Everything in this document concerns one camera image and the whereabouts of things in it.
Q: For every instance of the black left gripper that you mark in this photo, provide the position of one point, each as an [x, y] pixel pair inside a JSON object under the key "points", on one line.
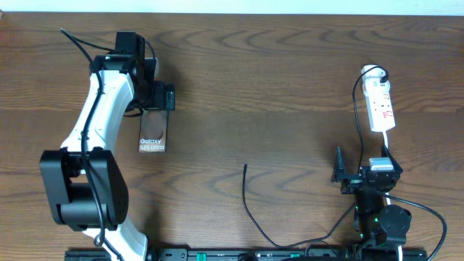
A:
{"points": [[159, 101]]}

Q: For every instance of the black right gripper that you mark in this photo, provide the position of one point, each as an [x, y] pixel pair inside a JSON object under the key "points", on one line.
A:
{"points": [[338, 175]]}

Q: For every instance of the Galaxy S25 Ultra smartphone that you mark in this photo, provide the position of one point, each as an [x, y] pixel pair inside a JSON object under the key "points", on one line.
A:
{"points": [[153, 132]]}

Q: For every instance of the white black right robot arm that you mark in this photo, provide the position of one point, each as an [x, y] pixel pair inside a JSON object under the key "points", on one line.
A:
{"points": [[383, 227]]}

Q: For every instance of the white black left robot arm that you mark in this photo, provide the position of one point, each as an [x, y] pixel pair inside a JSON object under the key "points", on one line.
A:
{"points": [[84, 186]]}

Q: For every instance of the white power strip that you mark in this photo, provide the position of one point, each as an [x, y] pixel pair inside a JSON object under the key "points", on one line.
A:
{"points": [[376, 88]]}

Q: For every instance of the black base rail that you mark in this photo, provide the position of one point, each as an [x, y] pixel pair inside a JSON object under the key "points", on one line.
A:
{"points": [[264, 255]]}

